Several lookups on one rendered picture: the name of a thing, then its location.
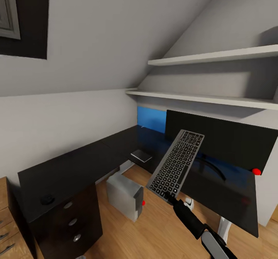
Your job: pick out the keyboard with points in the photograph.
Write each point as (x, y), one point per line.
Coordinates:
(171, 173)

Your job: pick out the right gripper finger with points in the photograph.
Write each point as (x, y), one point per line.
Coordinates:
(171, 198)

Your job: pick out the notebook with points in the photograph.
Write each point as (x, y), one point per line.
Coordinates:
(141, 155)

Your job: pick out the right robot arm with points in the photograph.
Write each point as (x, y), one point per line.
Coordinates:
(213, 243)

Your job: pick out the monitor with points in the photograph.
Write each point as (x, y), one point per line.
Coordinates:
(243, 145)

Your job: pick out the desktop computer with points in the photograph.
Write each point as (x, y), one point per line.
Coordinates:
(125, 195)

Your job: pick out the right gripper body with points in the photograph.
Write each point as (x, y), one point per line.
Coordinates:
(184, 213)

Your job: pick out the mouse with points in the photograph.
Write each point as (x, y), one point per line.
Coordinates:
(46, 198)

